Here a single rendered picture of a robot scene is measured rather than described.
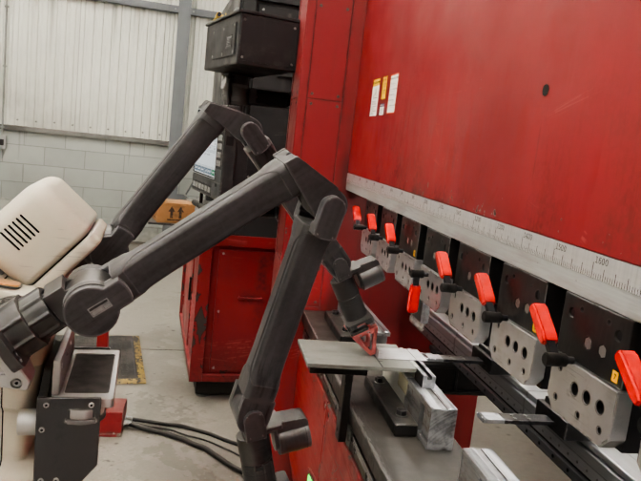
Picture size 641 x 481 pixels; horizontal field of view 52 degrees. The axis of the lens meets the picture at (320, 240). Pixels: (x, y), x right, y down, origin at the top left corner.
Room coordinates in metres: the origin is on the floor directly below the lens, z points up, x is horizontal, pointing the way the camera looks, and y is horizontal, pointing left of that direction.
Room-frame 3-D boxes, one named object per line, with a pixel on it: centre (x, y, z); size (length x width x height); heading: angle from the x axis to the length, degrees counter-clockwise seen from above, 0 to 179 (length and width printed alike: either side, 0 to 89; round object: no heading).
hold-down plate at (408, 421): (1.53, -0.21, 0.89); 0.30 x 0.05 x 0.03; 10
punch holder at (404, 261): (1.61, -0.25, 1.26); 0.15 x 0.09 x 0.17; 10
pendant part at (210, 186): (2.66, 0.44, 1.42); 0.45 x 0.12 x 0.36; 25
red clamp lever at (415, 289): (1.42, -0.23, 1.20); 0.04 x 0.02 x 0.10; 100
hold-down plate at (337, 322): (2.16, -0.10, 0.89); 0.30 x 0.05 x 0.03; 10
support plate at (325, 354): (1.56, -0.11, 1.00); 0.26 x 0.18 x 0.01; 100
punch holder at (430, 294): (1.41, -0.29, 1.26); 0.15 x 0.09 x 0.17; 10
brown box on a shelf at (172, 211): (3.55, 0.82, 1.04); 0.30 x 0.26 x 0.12; 15
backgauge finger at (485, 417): (1.26, -0.48, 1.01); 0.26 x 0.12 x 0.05; 100
